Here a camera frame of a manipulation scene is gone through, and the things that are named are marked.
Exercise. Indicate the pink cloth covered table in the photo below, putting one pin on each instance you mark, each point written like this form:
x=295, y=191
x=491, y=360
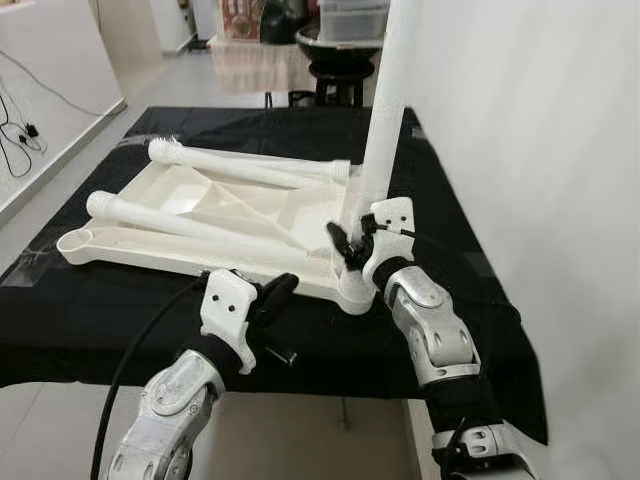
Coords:
x=260, y=65

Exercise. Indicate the black round stool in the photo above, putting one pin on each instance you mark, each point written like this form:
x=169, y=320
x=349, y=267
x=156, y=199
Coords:
x=335, y=75

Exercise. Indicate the clear plastic container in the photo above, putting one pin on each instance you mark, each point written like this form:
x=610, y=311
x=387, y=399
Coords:
x=350, y=15

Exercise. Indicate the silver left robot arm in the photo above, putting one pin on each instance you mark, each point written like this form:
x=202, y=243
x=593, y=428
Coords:
x=165, y=410

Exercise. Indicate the red printed box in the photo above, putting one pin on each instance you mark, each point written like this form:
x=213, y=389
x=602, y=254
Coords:
x=240, y=18

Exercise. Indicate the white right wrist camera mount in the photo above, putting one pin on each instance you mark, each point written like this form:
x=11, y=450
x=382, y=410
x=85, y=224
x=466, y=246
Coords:
x=390, y=225

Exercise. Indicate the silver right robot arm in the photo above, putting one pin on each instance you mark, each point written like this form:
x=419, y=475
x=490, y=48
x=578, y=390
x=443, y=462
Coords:
x=430, y=330

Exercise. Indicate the cream plastic table top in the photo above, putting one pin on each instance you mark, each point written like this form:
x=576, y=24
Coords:
x=185, y=200

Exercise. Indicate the black bag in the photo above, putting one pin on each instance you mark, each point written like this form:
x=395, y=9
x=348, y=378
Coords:
x=288, y=20

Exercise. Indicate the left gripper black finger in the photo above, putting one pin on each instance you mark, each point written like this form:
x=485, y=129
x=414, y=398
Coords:
x=272, y=290
x=286, y=298

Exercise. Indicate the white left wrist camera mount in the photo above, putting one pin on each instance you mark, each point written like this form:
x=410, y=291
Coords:
x=228, y=305

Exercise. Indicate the black table cloth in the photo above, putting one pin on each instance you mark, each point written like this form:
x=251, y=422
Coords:
x=100, y=330

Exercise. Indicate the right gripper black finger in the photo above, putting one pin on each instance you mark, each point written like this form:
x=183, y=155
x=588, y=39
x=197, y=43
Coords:
x=339, y=242

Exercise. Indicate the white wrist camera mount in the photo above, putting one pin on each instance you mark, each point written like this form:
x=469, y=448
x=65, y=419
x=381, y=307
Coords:
x=228, y=305
x=390, y=225

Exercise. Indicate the black bowl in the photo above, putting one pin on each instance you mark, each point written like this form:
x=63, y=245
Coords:
x=335, y=45

